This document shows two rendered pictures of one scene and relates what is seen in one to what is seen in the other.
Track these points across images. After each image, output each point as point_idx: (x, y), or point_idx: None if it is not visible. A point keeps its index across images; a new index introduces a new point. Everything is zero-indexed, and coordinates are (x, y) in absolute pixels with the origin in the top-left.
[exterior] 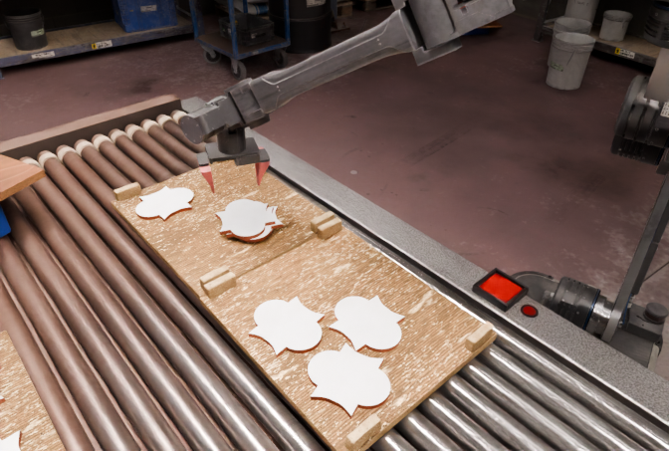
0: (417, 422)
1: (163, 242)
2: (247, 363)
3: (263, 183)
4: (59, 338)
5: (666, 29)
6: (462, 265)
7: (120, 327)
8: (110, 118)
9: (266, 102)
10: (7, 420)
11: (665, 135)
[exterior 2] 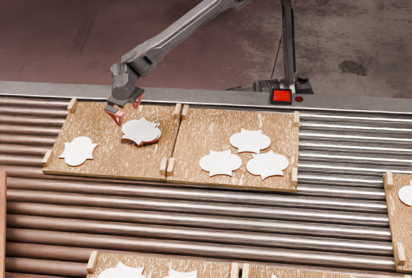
0: (303, 164)
1: (109, 169)
2: None
3: None
4: (122, 238)
5: None
6: (255, 95)
7: (144, 215)
8: None
9: (156, 58)
10: (157, 272)
11: None
